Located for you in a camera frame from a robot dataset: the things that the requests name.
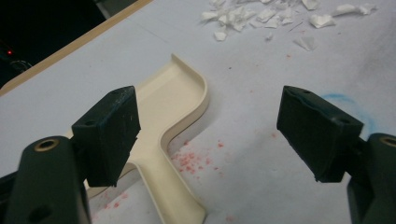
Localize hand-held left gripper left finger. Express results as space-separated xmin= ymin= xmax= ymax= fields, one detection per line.
xmin=71 ymin=85 xmax=142 ymax=188

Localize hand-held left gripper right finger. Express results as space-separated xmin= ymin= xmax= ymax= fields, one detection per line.
xmin=276 ymin=85 xmax=365 ymax=184

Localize cream plastic dustpan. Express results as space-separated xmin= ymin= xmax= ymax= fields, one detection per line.
xmin=66 ymin=53 xmax=210 ymax=224

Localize pile of white paper scraps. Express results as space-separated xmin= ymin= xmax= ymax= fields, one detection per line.
xmin=200 ymin=0 xmax=379 ymax=52

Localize white table cover sheet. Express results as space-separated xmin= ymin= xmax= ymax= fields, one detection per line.
xmin=0 ymin=0 xmax=396 ymax=224

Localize scattered red crumbs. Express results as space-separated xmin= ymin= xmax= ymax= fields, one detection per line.
xmin=102 ymin=138 xmax=237 ymax=222

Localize wooden table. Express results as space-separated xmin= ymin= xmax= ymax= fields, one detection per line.
xmin=0 ymin=0 xmax=154 ymax=98

